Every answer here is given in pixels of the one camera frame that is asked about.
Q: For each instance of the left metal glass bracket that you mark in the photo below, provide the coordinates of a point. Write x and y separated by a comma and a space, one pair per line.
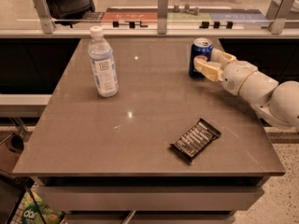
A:
47, 25

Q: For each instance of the black snack bar wrapper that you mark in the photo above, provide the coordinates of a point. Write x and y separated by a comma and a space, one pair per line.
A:
195, 140

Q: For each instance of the blue pepsi can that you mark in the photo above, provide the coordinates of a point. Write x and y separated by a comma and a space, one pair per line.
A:
200, 46

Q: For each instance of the green chip bag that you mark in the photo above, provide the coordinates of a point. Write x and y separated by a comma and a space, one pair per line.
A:
36, 211

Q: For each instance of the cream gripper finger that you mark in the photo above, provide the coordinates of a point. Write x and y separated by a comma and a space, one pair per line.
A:
221, 57
211, 70

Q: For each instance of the colourful floor mat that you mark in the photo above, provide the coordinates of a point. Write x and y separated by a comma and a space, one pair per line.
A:
195, 16

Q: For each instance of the black office chair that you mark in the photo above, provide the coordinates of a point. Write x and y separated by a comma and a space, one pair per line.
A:
69, 11

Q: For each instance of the grey table drawer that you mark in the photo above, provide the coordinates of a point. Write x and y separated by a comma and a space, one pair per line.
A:
189, 198

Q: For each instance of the middle metal glass bracket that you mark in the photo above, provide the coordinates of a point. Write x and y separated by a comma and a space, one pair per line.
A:
162, 10

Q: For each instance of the clear plastic water bottle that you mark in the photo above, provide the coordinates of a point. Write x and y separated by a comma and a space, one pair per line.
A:
103, 65

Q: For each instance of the metal glass bracket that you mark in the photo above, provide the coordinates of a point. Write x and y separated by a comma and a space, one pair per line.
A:
278, 15
47, 25
162, 10

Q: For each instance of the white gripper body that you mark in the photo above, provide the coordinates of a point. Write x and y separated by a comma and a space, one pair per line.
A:
235, 76

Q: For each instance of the right metal glass bracket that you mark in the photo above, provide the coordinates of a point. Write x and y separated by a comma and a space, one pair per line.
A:
278, 15

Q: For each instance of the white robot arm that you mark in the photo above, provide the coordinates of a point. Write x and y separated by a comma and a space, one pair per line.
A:
276, 103

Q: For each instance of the black wire basket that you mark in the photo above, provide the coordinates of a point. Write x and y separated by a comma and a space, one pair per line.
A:
12, 190

